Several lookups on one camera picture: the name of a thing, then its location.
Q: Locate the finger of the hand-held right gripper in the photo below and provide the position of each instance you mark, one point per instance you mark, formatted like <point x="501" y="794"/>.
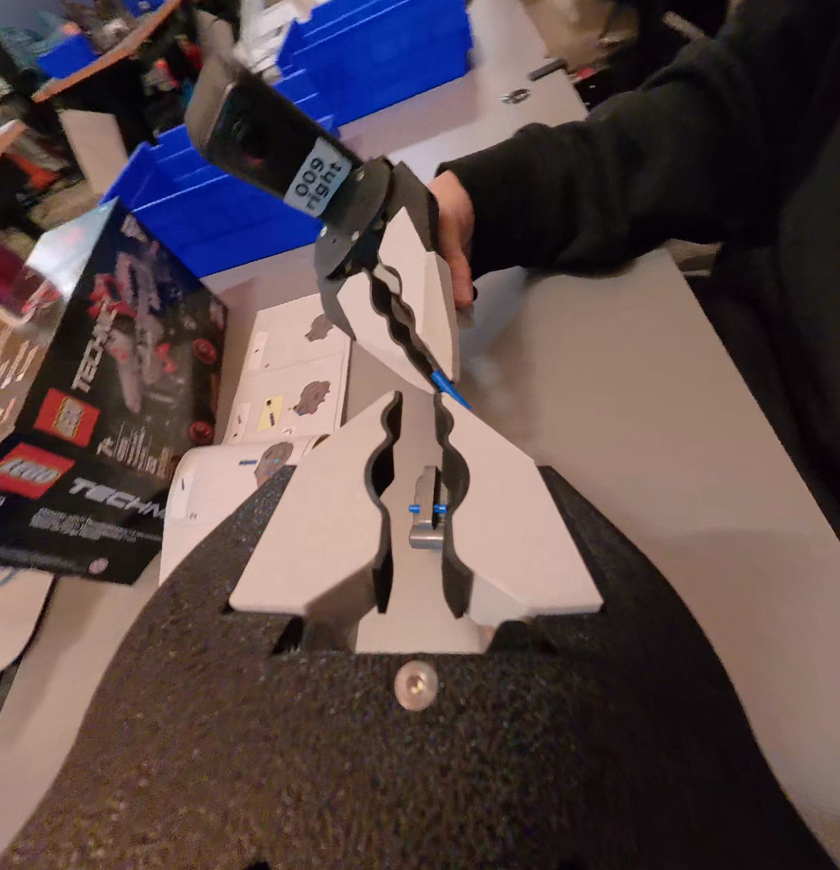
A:
<point x="365" y="312"/>
<point x="426" y="299"/>

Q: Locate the person's right forearm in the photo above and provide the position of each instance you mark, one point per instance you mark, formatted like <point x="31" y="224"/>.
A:
<point x="596" y="177"/>

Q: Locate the blue toy pin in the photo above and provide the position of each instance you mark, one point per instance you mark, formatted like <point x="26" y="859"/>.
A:
<point x="450" y="389"/>

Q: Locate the white instruction booklet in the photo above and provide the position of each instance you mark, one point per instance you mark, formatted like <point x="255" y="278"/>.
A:
<point x="277" y="353"/>

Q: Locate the wooden table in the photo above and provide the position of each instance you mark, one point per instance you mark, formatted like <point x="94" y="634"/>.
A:
<point x="107" y="58"/>

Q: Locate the small dark round part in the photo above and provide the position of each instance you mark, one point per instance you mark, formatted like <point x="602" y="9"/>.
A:
<point x="514" y="97"/>

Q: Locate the person's black clothing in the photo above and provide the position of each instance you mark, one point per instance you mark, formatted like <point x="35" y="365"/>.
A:
<point x="800" y="374"/>

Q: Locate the black toy set box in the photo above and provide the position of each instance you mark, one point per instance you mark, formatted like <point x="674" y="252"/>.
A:
<point x="107" y="408"/>

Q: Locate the person's right hand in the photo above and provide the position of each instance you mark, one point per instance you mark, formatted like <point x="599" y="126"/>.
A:
<point x="457" y="217"/>

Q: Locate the black marker pen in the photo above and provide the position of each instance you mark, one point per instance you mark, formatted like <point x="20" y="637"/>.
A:
<point x="547" y="69"/>

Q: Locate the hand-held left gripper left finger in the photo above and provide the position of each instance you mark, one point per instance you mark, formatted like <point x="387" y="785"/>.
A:
<point x="311" y="530"/>

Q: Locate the blue plastic bin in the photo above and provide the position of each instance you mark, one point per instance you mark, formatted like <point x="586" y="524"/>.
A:
<point x="66" y="58"/>
<point x="392" y="54"/>
<point x="209" y="217"/>

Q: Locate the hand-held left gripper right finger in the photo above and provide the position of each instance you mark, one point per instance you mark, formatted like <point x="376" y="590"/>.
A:
<point x="522" y="537"/>

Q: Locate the cardboard board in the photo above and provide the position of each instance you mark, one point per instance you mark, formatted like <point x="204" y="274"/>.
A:
<point x="12" y="625"/>

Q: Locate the grey toy beam with blue pins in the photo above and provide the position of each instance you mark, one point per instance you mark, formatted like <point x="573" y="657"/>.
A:
<point x="426" y="523"/>

